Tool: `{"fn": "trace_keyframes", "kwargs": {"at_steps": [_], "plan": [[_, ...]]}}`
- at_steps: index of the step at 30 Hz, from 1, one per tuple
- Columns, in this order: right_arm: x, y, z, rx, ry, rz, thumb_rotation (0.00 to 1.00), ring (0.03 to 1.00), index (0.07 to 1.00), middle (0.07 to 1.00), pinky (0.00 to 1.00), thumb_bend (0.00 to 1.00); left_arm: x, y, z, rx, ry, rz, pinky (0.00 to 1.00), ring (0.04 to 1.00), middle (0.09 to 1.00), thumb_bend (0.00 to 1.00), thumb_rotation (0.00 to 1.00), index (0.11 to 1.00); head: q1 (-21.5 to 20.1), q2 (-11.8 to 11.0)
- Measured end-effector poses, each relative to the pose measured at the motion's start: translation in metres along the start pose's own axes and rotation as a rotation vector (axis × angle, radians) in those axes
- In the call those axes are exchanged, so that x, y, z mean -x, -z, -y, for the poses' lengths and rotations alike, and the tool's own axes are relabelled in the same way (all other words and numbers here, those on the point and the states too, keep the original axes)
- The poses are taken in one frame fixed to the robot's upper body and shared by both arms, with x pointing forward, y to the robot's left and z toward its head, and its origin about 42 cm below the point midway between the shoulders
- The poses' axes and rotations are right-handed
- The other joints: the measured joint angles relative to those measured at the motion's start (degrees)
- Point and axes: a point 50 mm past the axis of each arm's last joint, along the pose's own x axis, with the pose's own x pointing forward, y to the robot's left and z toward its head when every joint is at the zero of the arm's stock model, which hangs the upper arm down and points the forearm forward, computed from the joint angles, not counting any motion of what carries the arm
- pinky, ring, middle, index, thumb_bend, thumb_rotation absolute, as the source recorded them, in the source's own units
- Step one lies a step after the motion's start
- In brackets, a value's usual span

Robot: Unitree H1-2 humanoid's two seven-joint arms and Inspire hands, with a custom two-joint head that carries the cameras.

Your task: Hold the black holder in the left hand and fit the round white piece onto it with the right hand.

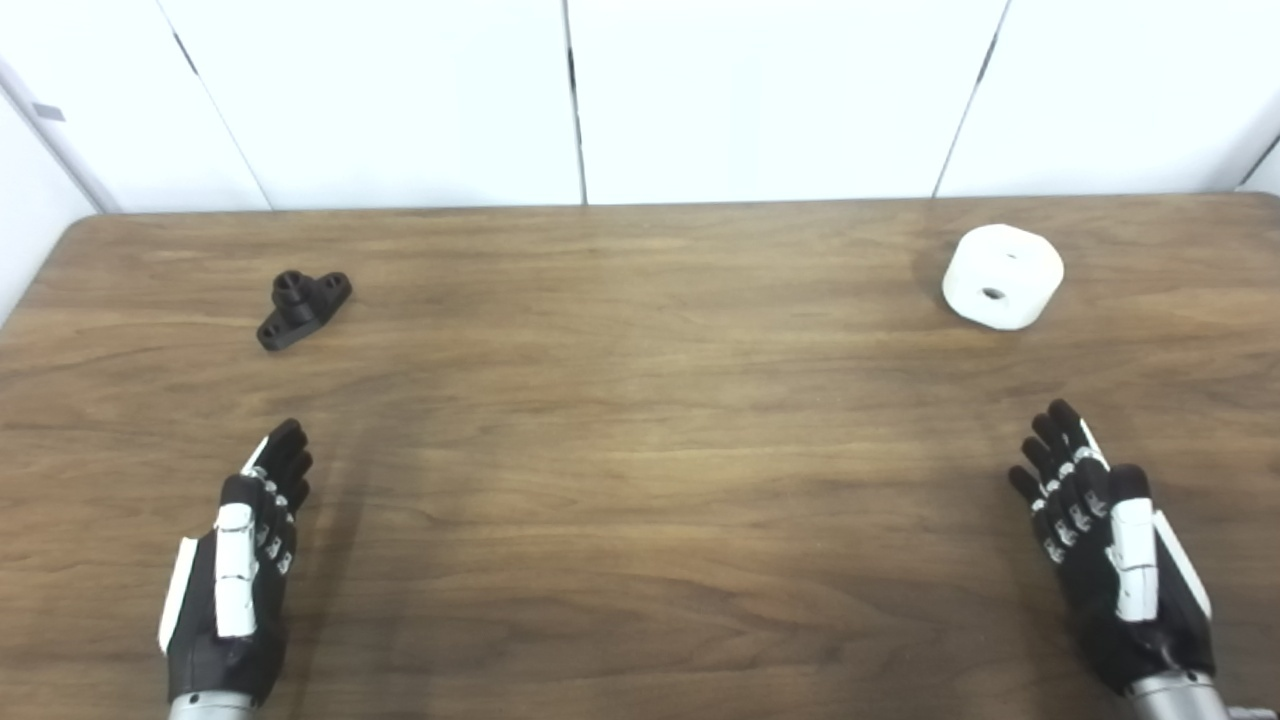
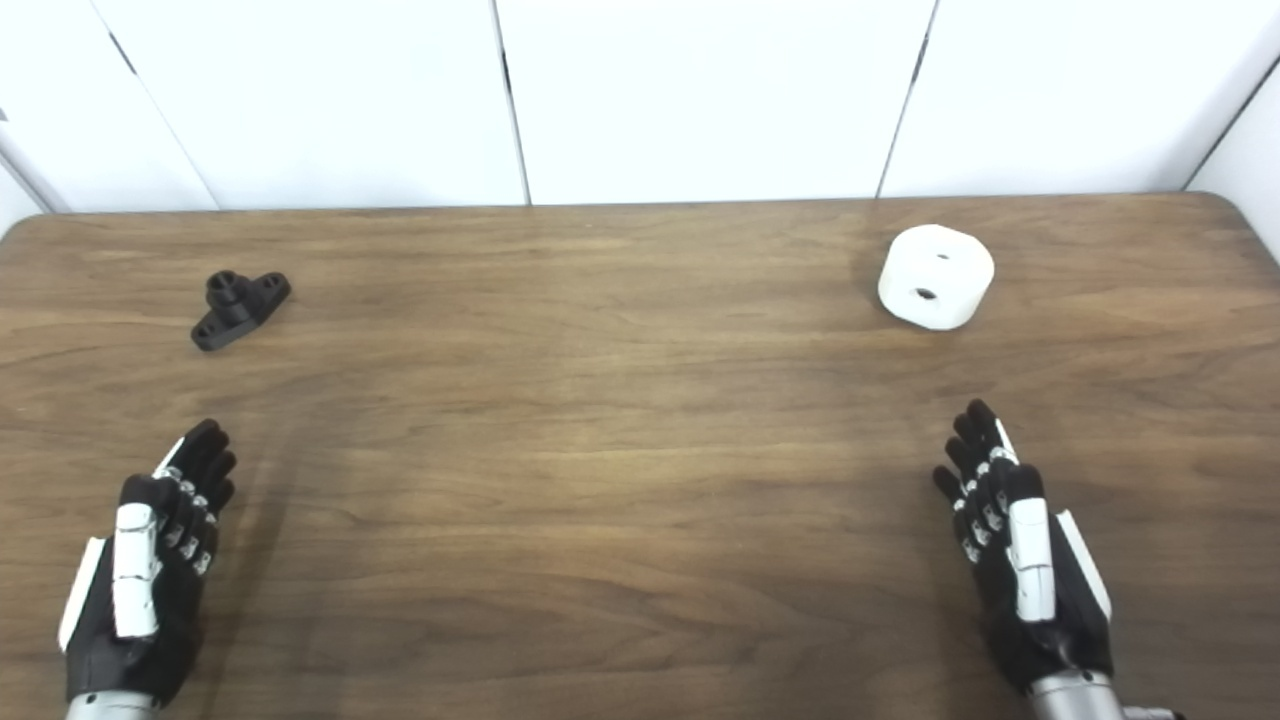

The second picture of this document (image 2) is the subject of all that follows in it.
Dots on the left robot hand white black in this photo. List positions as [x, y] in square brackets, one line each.
[135, 570]

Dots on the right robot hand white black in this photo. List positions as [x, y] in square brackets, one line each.
[1030, 560]

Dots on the black flanged holder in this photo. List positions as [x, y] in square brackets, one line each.
[238, 312]

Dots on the round white piece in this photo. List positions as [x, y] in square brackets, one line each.
[935, 278]

